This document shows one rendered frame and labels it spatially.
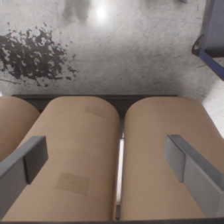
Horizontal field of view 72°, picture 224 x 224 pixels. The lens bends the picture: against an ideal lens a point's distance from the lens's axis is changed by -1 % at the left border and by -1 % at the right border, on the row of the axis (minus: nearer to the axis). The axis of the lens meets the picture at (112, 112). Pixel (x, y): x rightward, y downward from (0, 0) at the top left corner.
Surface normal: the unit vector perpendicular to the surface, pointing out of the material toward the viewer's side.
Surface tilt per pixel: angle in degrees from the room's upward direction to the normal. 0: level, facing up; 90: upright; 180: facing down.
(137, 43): 0
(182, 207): 90
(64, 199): 90
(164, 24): 0
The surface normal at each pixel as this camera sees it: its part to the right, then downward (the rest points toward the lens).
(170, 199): -0.20, -0.78
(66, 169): 0.09, -0.78
